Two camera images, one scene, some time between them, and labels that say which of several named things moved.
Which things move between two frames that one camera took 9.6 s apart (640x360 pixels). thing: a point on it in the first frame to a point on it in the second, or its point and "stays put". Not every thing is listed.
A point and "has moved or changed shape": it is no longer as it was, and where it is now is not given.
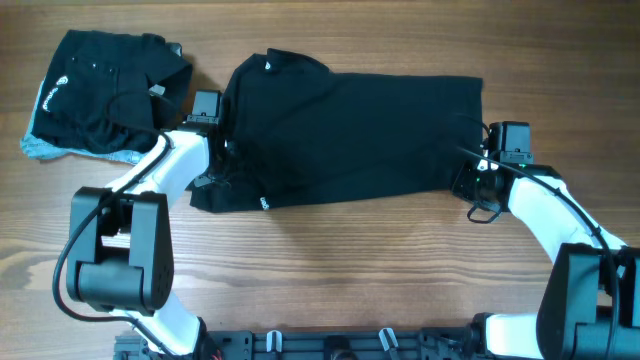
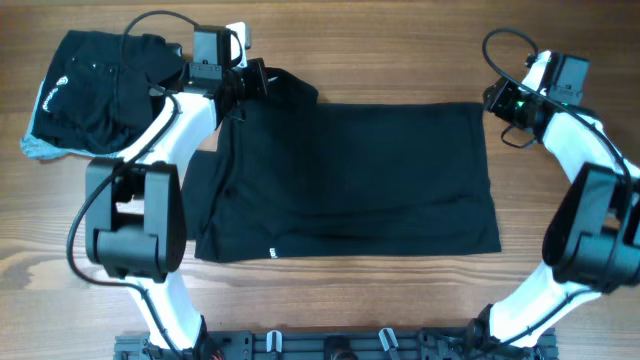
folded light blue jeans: x=37 y=149 stays put
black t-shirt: x=296 y=132 has moved or changed shape
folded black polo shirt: x=113 y=92 stays put
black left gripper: x=208 y=178 to x=257 y=70
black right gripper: x=461 y=185 to x=504 y=98
